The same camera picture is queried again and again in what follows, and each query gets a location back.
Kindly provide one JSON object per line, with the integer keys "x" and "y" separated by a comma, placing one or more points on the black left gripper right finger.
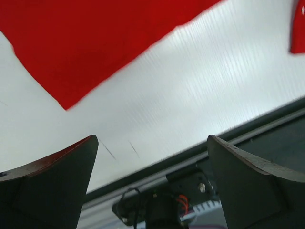
{"x": 256, "y": 193}

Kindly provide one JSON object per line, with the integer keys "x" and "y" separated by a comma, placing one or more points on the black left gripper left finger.
{"x": 48, "y": 193}

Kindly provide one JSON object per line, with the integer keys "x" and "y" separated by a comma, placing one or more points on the red t shirt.
{"x": 76, "y": 54}

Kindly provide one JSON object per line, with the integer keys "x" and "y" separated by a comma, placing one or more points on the left white cable duct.
{"x": 202, "y": 209}

